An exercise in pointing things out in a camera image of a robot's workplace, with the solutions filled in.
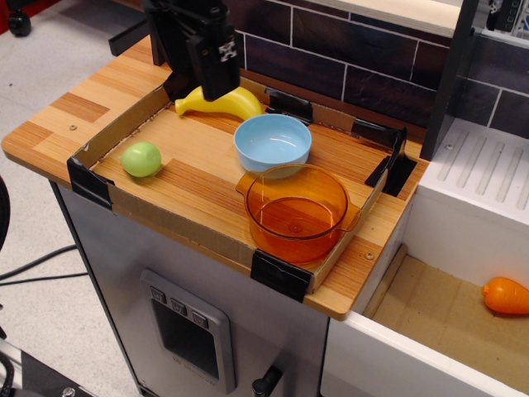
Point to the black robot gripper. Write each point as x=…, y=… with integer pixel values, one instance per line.
x=196, y=38

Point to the green plastic pear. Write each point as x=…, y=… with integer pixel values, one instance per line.
x=141, y=159

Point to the light blue bowl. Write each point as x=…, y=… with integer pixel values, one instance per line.
x=265, y=141

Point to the yellow plastic banana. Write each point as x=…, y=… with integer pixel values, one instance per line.
x=239, y=102

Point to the cardboard fence with black tape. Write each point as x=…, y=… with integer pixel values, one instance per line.
x=192, y=197

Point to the black chair caster wheel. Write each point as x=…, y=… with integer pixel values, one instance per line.
x=19, y=24

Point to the orange transparent plastic pot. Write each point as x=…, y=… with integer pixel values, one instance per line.
x=297, y=212

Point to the silver toy dishwasher cabinet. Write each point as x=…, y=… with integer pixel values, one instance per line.
x=186, y=324

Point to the black dishwasher door knob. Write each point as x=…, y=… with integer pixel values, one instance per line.
x=264, y=386

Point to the white toy sink unit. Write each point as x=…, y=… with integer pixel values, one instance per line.
x=420, y=326

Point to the orange plastic carrot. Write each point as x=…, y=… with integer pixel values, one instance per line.
x=503, y=295

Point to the dark grey vertical post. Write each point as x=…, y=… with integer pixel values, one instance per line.
x=453, y=79

